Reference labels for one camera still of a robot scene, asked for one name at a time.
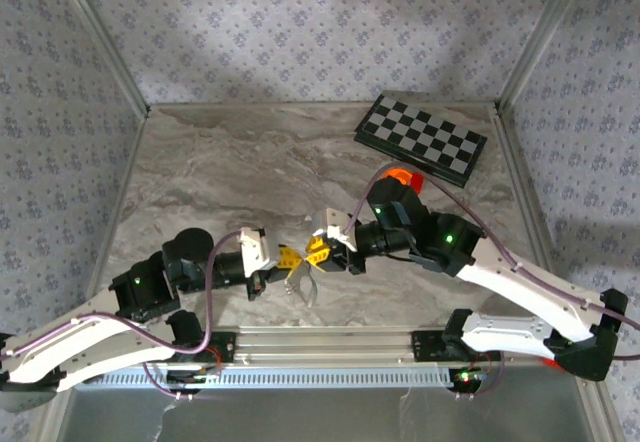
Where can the aluminium table side rail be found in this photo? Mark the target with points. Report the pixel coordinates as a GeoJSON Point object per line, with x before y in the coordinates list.
{"type": "Point", "coordinates": [520, 172]}
{"type": "Point", "coordinates": [125, 182]}

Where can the small red plastic block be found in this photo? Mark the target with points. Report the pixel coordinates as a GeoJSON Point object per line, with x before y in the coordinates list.
{"type": "Point", "coordinates": [417, 182]}

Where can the orange curved plastic block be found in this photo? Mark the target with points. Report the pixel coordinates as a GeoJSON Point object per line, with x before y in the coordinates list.
{"type": "Point", "coordinates": [397, 173]}

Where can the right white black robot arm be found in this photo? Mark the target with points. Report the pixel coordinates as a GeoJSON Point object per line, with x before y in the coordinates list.
{"type": "Point", "coordinates": [520, 297]}

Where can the red rectangular plastic block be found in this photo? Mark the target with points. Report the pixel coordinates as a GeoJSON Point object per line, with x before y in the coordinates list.
{"type": "Point", "coordinates": [551, 363]}

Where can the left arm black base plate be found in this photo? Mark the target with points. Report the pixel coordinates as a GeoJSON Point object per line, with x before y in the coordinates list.
{"type": "Point", "coordinates": [222, 347]}

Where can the aluminium frame post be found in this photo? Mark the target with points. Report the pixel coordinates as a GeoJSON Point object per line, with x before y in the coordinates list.
{"type": "Point", "coordinates": [545, 37]}

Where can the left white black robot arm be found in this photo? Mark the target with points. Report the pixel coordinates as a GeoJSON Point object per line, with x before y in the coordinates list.
{"type": "Point", "coordinates": [90, 347]}

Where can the black grey folded chessboard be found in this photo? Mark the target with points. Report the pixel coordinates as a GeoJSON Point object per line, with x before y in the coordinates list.
{"type": "Point", "coordinates": [420, 132]}

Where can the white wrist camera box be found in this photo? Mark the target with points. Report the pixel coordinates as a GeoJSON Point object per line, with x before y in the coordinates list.
{"type": "Point", "coordinates": [255, 252]}
{"type": "Point", "coordinates": [336, 224]}

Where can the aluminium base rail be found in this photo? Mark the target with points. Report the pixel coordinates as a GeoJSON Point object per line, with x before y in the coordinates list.
{"type": "Point", "coordinates": [325, 347]}

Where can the grey metal sheet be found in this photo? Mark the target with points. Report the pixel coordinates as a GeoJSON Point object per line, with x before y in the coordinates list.
{"type": "Point", "coordinates": [325, 417]}

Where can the aluminium table back rail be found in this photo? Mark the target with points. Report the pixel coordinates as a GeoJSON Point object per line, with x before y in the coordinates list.
{"type": "Point", "coordinates": [300, 106]}

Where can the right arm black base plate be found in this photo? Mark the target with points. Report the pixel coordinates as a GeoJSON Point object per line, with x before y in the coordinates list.
{"type": "Point", "coordinates": [425, 347]}

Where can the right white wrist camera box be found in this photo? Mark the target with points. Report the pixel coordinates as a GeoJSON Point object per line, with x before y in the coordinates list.
{"type": "Point", "coordinates": [336, 224]}

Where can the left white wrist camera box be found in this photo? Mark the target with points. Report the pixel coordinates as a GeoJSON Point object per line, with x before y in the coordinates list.
{"type": "Point", "coordinates": [255, 252]}

